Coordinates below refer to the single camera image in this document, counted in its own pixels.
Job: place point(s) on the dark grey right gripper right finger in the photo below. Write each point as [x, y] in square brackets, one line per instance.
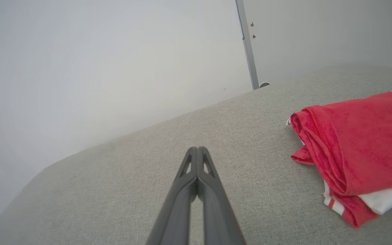
[218, 211]

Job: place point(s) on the red white striped jersey garment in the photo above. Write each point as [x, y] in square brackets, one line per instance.
[362, 143]

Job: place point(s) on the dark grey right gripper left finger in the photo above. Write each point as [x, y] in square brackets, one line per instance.
[177, 207]

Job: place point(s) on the grey metal pole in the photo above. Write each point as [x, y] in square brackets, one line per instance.
[248, 47]

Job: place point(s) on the grey fabric sofa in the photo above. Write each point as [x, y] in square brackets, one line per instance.
[114, 190]

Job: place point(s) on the small hanging wall hook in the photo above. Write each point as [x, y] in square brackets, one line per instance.
[252, 30]

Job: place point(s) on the dark round pole base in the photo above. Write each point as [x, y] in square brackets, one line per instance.
[264, 84]

